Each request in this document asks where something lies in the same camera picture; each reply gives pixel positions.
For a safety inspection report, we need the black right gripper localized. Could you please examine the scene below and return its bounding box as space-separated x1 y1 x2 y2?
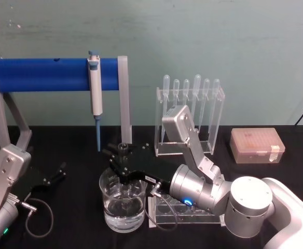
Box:
102 142 184 195

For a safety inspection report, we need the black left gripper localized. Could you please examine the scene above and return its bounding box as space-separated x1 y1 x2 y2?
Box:
13 162 67 202

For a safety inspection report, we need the small clear tube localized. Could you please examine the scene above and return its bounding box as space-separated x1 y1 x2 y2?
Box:
117 142 130 156

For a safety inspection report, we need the black tablecloth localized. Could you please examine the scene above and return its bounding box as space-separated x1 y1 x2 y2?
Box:
0 124 303 249

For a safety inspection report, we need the glass beaker with water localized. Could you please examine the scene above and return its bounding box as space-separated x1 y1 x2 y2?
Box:
99 167 148 233

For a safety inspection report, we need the clear plastic tube rack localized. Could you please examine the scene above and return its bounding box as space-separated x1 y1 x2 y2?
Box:
147 194 226 229

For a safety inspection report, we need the white and blue pipette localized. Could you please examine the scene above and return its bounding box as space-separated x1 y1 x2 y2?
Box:
87 50 103 153

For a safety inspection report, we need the clear plastic dropper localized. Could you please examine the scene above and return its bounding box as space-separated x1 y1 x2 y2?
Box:
172 78 181 107
212 78 221 128
192 74 202 130
183 78 190 106

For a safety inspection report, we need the grey stand with blue bar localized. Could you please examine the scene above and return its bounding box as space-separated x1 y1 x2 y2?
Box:
0 55 133 156

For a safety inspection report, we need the clear acrylic dropper rack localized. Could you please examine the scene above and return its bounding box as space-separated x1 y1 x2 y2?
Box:
155 86 226 157

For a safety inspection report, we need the amber pipette tip box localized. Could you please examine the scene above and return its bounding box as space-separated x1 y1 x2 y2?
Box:
229 127 286 164

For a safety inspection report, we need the left gripper dark cable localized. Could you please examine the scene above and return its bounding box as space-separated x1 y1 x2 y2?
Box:
19 197 54 238

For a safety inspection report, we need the gripper dark cable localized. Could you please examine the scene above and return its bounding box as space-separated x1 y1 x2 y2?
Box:
19 197 54 238
146 181 180 232

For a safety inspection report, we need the right gripper dark cable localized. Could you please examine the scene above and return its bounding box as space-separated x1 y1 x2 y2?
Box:
146 181 180 232

